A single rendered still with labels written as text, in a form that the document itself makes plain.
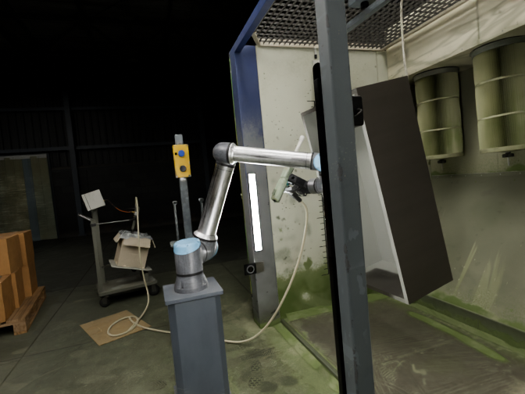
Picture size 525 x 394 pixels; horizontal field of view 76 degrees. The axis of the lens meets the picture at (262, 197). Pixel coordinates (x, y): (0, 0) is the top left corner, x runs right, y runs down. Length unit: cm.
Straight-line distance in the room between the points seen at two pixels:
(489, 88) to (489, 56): 21
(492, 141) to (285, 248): 167
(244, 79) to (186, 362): 203
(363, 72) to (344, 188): 262
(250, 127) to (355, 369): 216
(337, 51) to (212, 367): 170
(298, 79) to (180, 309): 203
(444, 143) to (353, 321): 247
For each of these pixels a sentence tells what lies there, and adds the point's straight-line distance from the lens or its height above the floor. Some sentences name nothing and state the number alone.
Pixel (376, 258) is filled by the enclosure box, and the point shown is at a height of 55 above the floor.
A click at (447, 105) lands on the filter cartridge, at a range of 317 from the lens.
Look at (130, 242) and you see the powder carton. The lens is 400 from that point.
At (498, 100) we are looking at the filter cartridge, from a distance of 279.
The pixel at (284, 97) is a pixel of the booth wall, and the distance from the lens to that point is 288.
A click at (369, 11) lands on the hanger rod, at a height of 216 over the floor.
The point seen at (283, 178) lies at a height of 121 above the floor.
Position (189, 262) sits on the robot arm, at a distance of 190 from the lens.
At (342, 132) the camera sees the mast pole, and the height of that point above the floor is 130.
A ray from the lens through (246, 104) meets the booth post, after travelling 276.
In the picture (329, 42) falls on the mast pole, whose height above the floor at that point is 149.
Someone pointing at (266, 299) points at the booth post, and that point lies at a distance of 287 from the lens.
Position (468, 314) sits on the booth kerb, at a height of 14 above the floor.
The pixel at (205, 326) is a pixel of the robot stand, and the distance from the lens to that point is 194.
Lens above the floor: 122
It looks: 3 degrees down
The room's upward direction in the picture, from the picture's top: 5 degrees counter-clockwise
